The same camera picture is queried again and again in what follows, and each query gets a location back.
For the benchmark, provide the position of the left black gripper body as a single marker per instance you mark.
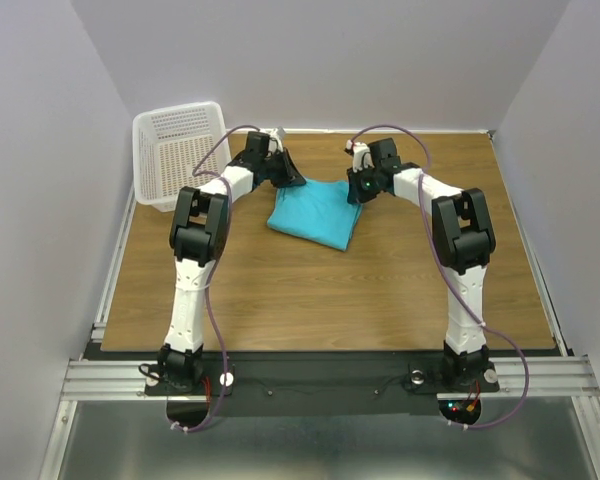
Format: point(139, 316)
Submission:
point(288, 170)

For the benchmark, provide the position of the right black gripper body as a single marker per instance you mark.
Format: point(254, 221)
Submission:
point(356, 192)

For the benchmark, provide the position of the turquoise t shirt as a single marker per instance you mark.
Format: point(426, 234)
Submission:
point(318, 212)

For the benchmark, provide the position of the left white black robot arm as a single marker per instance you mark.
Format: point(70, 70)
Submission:
point(199, 232)

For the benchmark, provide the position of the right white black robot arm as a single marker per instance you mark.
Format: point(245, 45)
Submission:
point(460, 235)

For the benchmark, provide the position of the white plastic perforated basket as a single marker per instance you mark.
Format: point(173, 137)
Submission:
point(173, 147)

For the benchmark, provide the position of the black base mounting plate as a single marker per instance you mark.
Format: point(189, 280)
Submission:
point(242, 384)

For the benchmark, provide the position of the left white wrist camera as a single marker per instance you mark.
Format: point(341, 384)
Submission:
point(276, 136)

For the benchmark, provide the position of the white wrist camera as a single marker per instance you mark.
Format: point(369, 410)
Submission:
point(276, 136)
point(360, 153)

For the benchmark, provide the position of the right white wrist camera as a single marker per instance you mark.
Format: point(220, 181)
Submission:
point(360, 153)

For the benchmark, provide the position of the aluminium frame rail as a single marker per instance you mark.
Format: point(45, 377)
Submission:
point(58, 444)

